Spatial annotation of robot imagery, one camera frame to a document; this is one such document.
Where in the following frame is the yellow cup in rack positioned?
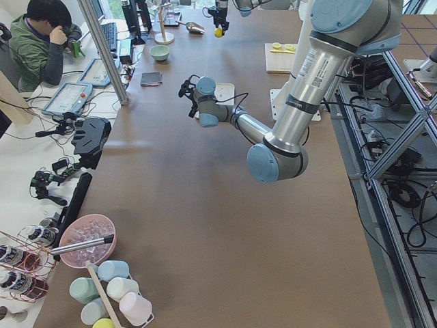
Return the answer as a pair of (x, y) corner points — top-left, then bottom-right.
(92, 318), (115, 328)

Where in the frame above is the cream rabbit tray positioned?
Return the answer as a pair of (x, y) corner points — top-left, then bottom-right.
(195, 77), (235, 126)

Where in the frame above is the green cup in rack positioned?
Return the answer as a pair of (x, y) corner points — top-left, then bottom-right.
(69, 277), (100, 304)

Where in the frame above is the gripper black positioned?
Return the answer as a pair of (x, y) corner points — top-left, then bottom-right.
(207, 0), (229, 34)
(178, 75), (198, 118)

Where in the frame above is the teach pendant lower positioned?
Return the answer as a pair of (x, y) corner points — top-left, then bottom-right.
(42, 83), (93, 117)

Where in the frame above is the bamboo cutting board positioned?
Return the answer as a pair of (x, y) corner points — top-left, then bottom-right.
(264, 42), (297, 74)

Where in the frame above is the yellow plastic knife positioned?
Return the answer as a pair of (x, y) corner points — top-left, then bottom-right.
(269, 49), (296, 55)

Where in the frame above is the steel scoop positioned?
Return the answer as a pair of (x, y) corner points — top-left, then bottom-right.
(177, 20), (205, 35)

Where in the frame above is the wooden rack handle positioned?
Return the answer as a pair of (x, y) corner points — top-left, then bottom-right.
(85, 261), (122, 328)

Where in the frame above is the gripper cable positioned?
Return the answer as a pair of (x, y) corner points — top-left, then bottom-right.
(191, 74), (250, 119)

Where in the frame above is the pale green bowl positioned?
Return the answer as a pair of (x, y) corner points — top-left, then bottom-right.
(150, 44), (170, 62)

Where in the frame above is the lemon slice lower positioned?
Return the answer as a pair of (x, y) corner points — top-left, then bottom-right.
(284, 44), (296, 51)

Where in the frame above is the seated person green jacket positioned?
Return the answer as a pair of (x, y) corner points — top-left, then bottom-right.
(9, 0), (82, 93)

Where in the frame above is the pink bowl of ice cubes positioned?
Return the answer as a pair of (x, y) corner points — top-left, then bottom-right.
(59, 214), (117, 269)

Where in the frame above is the copper bottle basket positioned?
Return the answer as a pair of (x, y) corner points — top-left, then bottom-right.
(1, 230), (56, 303)

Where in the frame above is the white cup lower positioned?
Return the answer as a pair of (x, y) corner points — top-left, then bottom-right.
(81, 298), (109, 325)

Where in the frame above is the grey folded cloth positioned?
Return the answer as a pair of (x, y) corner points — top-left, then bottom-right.
(140, 72), (163, 87)

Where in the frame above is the white cup upper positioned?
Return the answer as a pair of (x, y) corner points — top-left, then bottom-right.
(107, 277), (139, 302)

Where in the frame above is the white cup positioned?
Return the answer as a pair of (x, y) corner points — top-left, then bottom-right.
(107, 277), (139, 302)
(81, 298), (109, 325)

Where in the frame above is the blue cup in rack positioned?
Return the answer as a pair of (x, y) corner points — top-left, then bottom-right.
(98, 260), (130, 282)

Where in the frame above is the black keyboard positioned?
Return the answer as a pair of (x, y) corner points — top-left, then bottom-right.
(100, 23), (117, 52)

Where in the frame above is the wooden cup stand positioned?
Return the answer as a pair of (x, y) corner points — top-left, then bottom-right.
(154, 2), (174, 45)

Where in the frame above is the teach pendant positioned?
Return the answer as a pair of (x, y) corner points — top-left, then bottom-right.
(78, 58), (111, 88)
(42, 83), (93, 117)

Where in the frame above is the aluminium frame post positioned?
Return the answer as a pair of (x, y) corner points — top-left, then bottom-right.
(77, 0), (128, 105)

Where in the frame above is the pink cup in rack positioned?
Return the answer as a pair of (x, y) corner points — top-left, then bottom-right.
(119, 292), (152, 327)

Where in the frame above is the yellow lemon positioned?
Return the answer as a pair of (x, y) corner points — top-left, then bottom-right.
(214, 28), (224, 38)

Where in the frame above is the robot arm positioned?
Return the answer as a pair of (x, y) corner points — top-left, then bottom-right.
(178, 1), (403, 182)
(207, 0), (268, 38)

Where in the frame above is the steel muddler black tip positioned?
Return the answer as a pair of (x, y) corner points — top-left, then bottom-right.
(50, 234), (115, 256)

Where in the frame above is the white wire rack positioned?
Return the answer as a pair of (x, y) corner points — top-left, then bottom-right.
(86, 262), (154, 327)

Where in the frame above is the teach pendant upper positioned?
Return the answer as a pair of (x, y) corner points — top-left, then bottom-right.
(78, 58), (111, 88)

